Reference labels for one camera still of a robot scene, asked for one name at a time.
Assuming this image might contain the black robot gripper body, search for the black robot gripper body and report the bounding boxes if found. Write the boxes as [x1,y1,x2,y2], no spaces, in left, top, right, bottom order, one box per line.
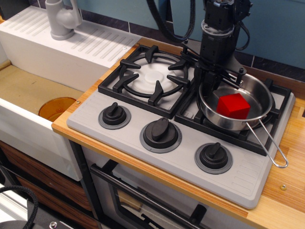
[183,31,246,88]

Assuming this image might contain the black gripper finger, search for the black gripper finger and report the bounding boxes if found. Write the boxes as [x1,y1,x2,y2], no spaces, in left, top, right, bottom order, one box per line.
[205,71,222,97]
[194,63,207,95]

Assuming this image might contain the red wooden cube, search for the red wooden cube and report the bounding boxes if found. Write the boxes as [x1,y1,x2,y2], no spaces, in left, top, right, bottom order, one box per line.
[216,93,251,119]

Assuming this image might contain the stainless steel pan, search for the stainless steel pan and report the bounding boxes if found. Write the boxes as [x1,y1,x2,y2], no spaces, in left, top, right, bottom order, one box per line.
[198,74,288,168]

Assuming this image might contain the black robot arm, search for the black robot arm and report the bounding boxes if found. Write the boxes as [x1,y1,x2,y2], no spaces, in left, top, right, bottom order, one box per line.
[182,0,252,97]

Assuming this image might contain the middle black stove knob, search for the middle black stove knob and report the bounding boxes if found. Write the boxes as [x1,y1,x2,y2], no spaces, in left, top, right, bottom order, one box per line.
[140,117,182,154]

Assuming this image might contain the black stove knob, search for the black stove knob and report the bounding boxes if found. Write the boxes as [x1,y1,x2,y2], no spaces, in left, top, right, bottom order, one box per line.
[194,142,233,175]
[98,102,131,130]
[140,117,182,154]

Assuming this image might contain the right black stove knob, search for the right black stove knob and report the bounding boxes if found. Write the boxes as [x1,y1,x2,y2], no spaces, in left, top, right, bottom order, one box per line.
[194,142,233,175]

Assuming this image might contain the grey toy stove top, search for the grey toy stove top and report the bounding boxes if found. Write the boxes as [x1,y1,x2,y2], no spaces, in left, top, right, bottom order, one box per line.
[66,45,296,210]

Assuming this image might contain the left black stove knob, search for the left black stove knob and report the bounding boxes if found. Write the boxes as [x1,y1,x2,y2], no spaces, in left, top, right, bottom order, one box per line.
[98,102,131,130]

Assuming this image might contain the black left burner grate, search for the black left burner grate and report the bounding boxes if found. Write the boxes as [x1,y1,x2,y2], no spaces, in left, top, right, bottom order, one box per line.
[98,45,198,119]

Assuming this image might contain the black burner grate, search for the black burner grate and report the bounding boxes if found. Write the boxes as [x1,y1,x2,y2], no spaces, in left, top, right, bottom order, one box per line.
[174,79,295,156]
[98,45,198,119]

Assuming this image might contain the black right burner grate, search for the black right burner grate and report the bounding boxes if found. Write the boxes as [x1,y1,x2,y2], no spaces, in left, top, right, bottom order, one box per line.
[174,79,295,156]

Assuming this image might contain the oven door with window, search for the oven door with window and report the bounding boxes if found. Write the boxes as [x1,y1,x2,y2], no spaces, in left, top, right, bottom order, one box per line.
[83,148,250,229]

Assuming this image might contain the grey toy faucet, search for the grey toy faucet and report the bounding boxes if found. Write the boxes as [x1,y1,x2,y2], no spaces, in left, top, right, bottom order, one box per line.
[45,0,82,41]

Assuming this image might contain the orange translucent plate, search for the orange translucent plate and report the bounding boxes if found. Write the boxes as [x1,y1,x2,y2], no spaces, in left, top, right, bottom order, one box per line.
[38,97,76,122]

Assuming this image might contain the white toy sink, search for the white toy sink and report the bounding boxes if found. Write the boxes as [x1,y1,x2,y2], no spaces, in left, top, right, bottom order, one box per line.
[0,6,140,181]

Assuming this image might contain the wooden drawer fronts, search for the wooden drawer fronts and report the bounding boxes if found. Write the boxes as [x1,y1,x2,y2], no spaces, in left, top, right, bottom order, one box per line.
[0,142,101,229]

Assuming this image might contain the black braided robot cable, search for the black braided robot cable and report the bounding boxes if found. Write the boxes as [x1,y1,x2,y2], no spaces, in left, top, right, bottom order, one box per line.
[145,0,196,43]

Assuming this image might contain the black oven door handle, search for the black oven door handle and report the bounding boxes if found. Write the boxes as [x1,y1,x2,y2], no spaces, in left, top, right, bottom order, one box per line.
[90,161,206,229]

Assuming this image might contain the black braided foreground cable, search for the black braided foreground cable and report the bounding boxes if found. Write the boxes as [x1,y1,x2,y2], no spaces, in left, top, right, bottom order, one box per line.
[0,185,39,229]

